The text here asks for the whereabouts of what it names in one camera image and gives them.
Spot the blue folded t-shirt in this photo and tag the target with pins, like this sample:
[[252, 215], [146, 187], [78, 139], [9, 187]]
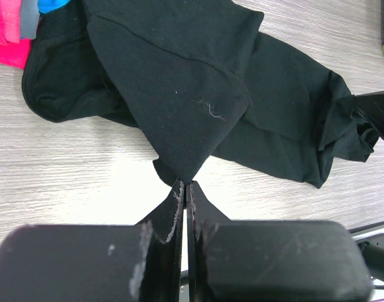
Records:
[[46, 6]]

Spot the grey folded t-shirt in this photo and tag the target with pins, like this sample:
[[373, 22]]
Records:
[[29, 18]]

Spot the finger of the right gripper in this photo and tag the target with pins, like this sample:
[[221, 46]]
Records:
[[371, 106]]

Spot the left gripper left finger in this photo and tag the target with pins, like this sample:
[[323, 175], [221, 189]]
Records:
[[140, 262]]

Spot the pink folded t-shirt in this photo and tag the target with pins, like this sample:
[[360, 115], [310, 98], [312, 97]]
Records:
[[13, 50]]

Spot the black t-shirt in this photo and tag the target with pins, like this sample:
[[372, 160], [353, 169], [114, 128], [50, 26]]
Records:
[[199, 79]]

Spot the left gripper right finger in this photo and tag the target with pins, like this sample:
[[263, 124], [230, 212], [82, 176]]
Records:
[[270, 260]]

